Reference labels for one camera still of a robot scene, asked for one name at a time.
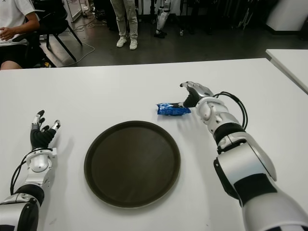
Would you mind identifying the background humanoid robot legs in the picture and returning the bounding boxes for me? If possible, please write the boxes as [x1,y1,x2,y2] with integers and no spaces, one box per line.
[154,0,173,39]

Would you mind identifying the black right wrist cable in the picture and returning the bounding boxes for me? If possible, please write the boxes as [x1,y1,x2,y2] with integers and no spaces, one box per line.
[213,90,248,132]

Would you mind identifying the white cabinet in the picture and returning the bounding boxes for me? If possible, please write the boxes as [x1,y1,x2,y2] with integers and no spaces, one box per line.
[265,0,308,32]

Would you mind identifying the black chair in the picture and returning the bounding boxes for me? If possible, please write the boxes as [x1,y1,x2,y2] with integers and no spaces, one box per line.
[12,0,84,68]

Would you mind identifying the white side table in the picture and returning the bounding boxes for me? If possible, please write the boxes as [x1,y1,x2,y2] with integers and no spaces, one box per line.
[265,49,308,95]

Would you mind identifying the white floor cable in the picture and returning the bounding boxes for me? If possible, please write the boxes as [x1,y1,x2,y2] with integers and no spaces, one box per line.
[55,23,96,66]

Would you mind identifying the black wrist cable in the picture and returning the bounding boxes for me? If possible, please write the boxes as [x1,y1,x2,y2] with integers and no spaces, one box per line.
[213,90,248,132]
[10,150,33,195]

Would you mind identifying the blue Oreo packet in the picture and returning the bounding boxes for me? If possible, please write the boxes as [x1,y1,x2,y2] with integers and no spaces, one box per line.
[155,102,192,117]

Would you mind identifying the folded metal racks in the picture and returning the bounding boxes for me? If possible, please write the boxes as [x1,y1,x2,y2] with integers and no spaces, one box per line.
[238,7,255,31]

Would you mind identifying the standing person beige trousers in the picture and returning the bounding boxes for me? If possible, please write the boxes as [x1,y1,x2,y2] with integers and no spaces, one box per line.
[110,0,139,51]

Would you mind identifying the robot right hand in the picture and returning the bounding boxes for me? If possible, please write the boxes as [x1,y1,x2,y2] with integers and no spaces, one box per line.
[179,81,215,108]

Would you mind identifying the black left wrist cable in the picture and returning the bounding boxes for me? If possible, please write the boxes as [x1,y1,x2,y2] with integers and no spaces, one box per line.
[10,150,33,195]

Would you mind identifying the round dark brown tray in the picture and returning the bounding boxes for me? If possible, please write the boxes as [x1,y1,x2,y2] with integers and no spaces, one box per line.
[83,120,181,208]

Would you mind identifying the seated person white shirt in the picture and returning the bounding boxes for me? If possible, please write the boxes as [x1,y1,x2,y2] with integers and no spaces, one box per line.
[0,0,41,70]

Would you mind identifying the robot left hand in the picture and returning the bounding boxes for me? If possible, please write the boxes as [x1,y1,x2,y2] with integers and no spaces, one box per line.
[29,110,62,152]

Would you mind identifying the white upright panel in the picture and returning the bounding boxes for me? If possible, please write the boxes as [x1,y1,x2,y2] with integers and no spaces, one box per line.
[63,0,84,24]

